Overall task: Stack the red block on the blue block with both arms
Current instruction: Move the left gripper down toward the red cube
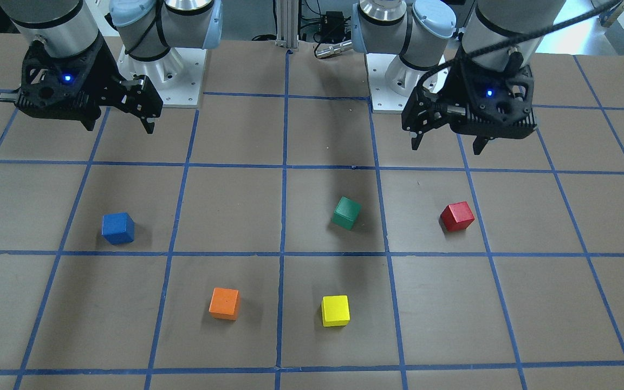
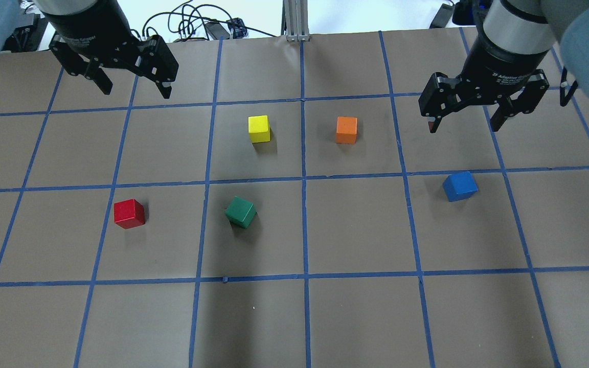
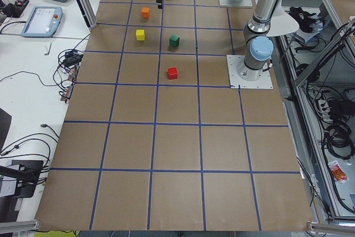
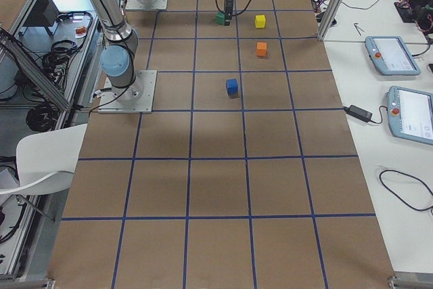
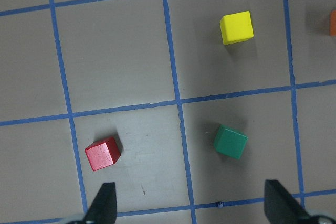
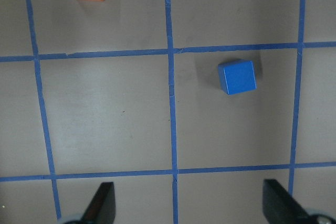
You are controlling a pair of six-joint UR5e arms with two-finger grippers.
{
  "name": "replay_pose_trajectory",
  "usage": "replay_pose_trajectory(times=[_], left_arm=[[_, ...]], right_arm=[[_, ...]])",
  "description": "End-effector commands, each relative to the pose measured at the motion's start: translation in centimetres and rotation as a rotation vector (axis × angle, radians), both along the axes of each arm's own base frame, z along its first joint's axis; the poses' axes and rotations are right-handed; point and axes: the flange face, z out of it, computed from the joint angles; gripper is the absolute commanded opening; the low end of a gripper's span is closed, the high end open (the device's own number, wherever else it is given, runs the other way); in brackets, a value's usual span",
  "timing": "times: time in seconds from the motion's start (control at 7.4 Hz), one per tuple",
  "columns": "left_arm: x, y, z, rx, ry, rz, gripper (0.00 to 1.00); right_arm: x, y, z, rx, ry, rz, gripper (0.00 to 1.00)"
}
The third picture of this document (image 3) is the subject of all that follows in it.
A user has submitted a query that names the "red wooden block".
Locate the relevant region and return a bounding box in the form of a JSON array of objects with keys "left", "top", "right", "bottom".
[{"left": 168, "top": 67, "right": 178, "bottom": 80}]

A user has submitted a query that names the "orange wooden block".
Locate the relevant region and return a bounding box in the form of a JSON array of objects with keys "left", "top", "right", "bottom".
[{"left": 141, "top": 7, "right": 150, "bottom": 19}]

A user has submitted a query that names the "yellow wooden block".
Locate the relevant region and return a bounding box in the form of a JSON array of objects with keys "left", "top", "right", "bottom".
[{"left": 135, "top": 29, "right": 145, "bottom": 41}]

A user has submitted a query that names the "green wooden block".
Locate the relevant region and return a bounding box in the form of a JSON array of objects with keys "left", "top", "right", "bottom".
[{"left": 169, "top": 34, "right": 180, "bottom": 47}]

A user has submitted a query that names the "near teach pendant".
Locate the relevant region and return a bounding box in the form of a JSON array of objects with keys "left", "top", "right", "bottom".
[{"left": 21, "top": 6, "right": 63, "bottom": 38}]

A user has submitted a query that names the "white paper cone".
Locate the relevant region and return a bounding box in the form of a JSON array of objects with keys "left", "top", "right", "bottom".
[{"left": 266, "top": 5, "right": 299, "bottom": 37}]

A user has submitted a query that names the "red snack packet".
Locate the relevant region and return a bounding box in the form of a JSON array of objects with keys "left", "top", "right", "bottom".
[{"left": 328, "top": 160, "right": 348, "bottom": 183}]

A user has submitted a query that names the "black cable bundle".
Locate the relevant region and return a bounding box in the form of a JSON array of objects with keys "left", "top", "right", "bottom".
[{"left": 323, "top": 122, "right": 355, "bottom": 160}]

